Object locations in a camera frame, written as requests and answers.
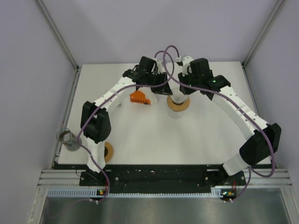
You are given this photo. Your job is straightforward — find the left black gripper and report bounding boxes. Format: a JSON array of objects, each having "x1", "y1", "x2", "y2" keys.
[{"x1": 145, "y1": 71, "x2": 172, "y2": 96}]

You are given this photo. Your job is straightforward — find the orange white coffee filter bag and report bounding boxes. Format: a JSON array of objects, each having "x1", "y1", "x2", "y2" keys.
[{"x1": 129, "y1": 91, "x2": 157, "y2": 105}]

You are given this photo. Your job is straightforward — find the wooden rimmed glass dripper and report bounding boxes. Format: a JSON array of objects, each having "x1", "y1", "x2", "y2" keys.
[{"x1": 167, "y1": 96, "x2": 190, "y2": 112}]

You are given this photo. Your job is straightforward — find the glass carafe with wooden collar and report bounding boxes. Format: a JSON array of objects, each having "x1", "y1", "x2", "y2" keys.
[{"x1": 168, "y1": 110, "x2": 184, "y2": 119}]

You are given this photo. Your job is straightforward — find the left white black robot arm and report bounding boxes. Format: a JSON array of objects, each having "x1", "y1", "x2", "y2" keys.
[{"x1": 79, "y1": 56, "x2": 172, "y2": 185}]

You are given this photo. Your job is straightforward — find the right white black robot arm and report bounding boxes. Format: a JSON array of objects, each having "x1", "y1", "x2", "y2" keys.
[{"x1": 177, "y1": 56, "x2": 281, "y2": 185}]

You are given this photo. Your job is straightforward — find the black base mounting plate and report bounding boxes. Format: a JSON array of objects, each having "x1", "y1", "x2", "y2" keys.
[{"x1": 53, "y1": 163, "x2": 247, "y2": 193}]

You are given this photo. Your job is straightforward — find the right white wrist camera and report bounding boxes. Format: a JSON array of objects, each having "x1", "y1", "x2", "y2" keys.
[{"x1": 176, "y1": 56, "x2": 193, "y2": 76}]

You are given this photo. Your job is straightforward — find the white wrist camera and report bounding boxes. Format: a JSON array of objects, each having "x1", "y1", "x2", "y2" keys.
[
  {"x1": 154, "y1": 58, "x2": 165, "y2": 75},
  {"x1": 176, "y1": 56, "x2": 193, "y2": 76}
]

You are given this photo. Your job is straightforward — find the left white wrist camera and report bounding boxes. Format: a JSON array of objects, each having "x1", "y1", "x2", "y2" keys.
[{"x1": 154, "y1": 58, "x2": 165, "y2": 75}]

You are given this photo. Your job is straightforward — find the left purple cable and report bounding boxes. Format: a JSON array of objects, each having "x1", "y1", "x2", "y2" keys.
[{"x1": 77, "y1": 50, "x2": 176, "y2": 201}]

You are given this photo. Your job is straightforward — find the grey slotted cable duct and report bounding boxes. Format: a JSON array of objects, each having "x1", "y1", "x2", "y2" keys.
[{"x1": 47, "y1": 188, "x2": 235, "y2": 199}]

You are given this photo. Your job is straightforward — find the aluminium frame rail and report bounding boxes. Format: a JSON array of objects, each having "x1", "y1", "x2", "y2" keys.
[{"x1": 38, "y1": 170, "x2": 81, "y2": 187}]

